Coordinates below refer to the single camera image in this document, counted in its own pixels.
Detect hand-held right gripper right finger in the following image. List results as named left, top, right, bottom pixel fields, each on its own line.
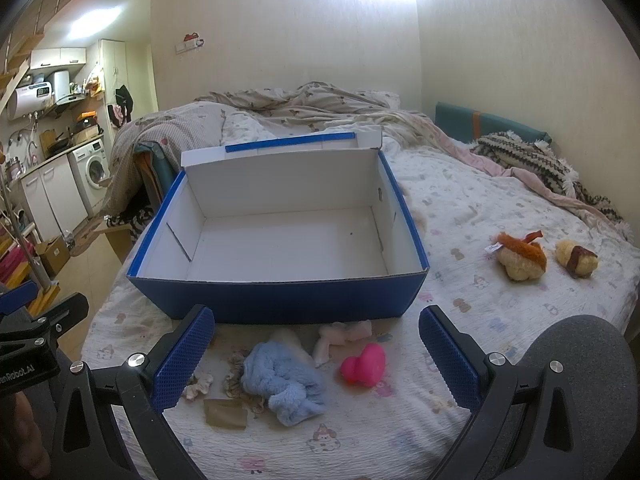
left=418, top=304, right=601, bottom=480

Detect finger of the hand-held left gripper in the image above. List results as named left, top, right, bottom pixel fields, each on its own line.
left=0, top=281, right=40, bottom=318
left=0, top=292, right=90, bottom=348

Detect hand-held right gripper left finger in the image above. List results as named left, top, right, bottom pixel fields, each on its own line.
left=50, top=304, right=217, bottom=480

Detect clear plastic item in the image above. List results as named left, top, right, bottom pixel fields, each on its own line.
left=222, top=352, right=268, bottom=413

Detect pink plush toy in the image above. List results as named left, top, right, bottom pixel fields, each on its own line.
left=340, top=344, right=387, bottom=387

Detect light blue fluffy cloth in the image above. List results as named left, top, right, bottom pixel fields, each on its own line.
left=241, top=340, right=327, bottom=427

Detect white plush toy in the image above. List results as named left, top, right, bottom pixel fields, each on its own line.
left=312, top=319, right=374, bottom=367

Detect white box with blue tape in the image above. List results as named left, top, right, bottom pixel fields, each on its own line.
left=126, top=130, right=431, bottom=325

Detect person's left hand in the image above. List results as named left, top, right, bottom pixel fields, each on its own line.
left=0, top=392, right=43, bottom=480

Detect metal clothes rack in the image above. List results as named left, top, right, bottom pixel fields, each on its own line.
left=0, top=177, right=58, bottom=301

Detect cardboard box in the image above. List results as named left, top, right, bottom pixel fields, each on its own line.
left=34, top=235, right=72, bottom=277

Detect brown paper piece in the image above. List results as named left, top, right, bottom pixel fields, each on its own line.
left=203, top=398, right=249, bottom=430

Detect white base cabinet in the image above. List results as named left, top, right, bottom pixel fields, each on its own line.
left=19, top=160, right=77, bottom=242

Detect black and white striped cloth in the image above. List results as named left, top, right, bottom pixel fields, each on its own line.
left=106, top=202, right=156, bottom=233

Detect shrimp plush toy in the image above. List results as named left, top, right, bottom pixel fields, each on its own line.
left=487, top=230, right=549, bottom=281

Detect white washing machine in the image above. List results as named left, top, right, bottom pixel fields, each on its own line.
left=67, top=139, right=113, bottom=218

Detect beige and brown plush toy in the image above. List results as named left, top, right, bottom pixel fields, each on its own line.
left=555, top=238, right=599, bottom=279

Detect bed with printed sheet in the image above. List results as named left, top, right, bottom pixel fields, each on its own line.
left=80, top=90, right=640, bottom=480

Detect white water heater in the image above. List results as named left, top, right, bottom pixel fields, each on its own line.
left=7, top=84, right=55, bottom=122

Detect checked grey-brown blanket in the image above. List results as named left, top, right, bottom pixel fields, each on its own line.
left=102, top=101, right=228, bottom=222

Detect pink blanket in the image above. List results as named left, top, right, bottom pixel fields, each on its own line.
left=357, top=109, right=626, bottom=233

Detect striped knit blanket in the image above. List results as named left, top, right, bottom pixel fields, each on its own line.
left=471, top=130, right=626, bottom=226

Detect wooden staircase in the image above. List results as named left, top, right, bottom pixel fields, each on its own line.
left=0, top=30, right=46, bottom=116

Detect dark hanging clothes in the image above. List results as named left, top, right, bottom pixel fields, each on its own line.
left=107, top=85, right=135, bottom=129

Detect teal headboard cushion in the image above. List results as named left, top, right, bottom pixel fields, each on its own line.
left=433, top=101, right=553, bottom=147

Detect tall white cabinet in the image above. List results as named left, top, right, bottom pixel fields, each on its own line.
left=97, top=38, right=161, bottom=128

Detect beige printed duvet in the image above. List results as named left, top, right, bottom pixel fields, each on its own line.
left=194, top=81, right=401, bottom=133

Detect wooden bed frame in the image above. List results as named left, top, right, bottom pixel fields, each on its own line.
left=70, top=152, right=166, bottom=267

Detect white wall cabinets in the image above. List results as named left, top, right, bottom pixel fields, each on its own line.
left=29, top=46, right=87, bottom=72

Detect wall socket with red item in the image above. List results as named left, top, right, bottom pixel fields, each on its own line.
left=175, top=33, right=206, bottom=54

